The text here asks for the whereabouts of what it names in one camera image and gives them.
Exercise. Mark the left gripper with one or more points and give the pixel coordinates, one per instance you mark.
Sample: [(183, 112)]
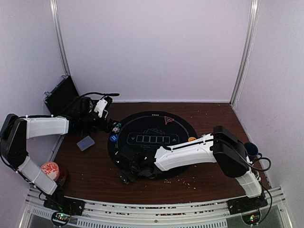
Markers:
[(108, 128)]

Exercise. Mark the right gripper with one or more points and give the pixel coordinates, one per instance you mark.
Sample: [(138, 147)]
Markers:
[(126, 177)]

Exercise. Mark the blue small blind button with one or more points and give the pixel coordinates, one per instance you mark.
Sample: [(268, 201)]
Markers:
[(114, 138)]

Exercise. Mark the red triangle marker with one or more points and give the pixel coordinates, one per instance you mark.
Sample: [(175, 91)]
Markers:
[(168, 119)]

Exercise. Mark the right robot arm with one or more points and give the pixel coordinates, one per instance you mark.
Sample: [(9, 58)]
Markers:
[(235, 158)]

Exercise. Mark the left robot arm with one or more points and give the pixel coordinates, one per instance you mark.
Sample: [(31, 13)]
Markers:
[(21, 133)]

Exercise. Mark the grey card deck box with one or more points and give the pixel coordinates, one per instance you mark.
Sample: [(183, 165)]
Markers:
[(85, 143)]

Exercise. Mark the black poker set case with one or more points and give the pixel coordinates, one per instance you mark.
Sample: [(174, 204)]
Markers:
[(59, 100)]

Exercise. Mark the round black poker mat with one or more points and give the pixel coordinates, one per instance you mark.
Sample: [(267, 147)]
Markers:
[(147, 130)]

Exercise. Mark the red patterned tin can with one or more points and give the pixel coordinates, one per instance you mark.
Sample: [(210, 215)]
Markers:
[(55, 171)]

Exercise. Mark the dark blue mug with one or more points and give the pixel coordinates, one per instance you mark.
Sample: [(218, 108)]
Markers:
[(252, 151)]

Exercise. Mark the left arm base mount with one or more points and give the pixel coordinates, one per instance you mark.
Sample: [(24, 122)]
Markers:
[(64, 212)]

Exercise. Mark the aluminium front rail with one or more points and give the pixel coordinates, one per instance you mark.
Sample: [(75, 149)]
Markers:
[(209, 214)]

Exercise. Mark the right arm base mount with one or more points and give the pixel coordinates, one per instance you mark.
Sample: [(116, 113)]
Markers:
[(249, 208)]

